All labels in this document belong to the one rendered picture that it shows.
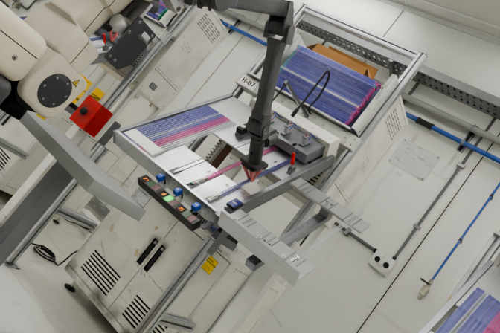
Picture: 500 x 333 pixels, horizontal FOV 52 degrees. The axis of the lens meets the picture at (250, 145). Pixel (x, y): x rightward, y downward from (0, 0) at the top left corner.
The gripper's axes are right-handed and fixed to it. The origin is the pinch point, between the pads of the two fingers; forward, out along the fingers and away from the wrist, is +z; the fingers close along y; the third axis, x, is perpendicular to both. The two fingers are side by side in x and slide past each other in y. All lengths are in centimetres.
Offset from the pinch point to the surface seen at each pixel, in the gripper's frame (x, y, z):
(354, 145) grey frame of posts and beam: -52, -14, -5
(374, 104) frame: -64, -12, -22
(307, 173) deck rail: -25.1, -10.0, 1.6
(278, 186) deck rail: -6.1, -9.8, 0.0
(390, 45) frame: -93, 4, -39
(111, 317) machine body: 52, 22, 66
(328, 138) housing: -43.7, -4.7, -7.1
